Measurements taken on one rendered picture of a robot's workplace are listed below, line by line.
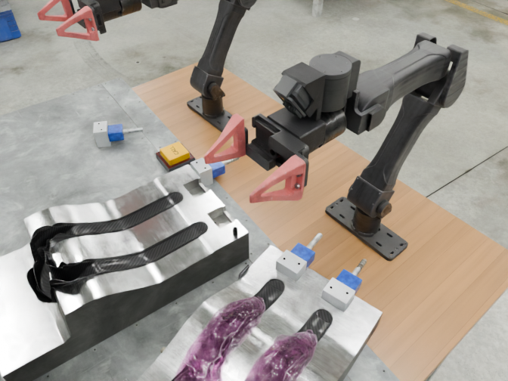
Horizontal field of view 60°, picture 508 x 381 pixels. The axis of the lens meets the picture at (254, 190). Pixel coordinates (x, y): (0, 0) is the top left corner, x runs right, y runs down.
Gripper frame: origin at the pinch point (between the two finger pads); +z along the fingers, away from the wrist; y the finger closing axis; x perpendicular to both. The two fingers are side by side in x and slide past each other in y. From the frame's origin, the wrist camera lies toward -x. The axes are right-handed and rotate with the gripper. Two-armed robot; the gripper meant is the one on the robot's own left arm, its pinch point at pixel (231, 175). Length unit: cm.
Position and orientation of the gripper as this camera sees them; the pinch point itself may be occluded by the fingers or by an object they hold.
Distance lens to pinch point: 58.3
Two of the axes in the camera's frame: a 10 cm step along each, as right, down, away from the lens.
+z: -7.6, 4.7, -4.5
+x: 0.1, 7.0, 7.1
